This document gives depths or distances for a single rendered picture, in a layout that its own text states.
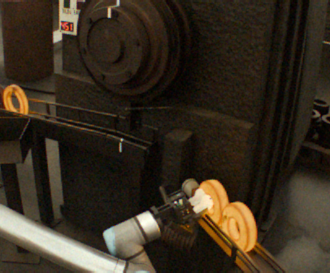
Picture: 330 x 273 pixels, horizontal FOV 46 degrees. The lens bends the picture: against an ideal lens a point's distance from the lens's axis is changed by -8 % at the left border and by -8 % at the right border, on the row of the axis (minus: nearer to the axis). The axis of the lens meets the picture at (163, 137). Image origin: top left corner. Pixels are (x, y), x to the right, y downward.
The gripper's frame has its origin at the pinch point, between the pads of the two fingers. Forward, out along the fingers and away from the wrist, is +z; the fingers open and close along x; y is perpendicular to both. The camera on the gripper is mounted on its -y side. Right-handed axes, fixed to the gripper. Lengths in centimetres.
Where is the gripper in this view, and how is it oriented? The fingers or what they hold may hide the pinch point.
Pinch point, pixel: (213, 199)
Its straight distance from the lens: 133.5
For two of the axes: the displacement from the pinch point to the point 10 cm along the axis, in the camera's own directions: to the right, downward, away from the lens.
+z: 8.9, -4.0, 2.1
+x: -3.9, -4.5, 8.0
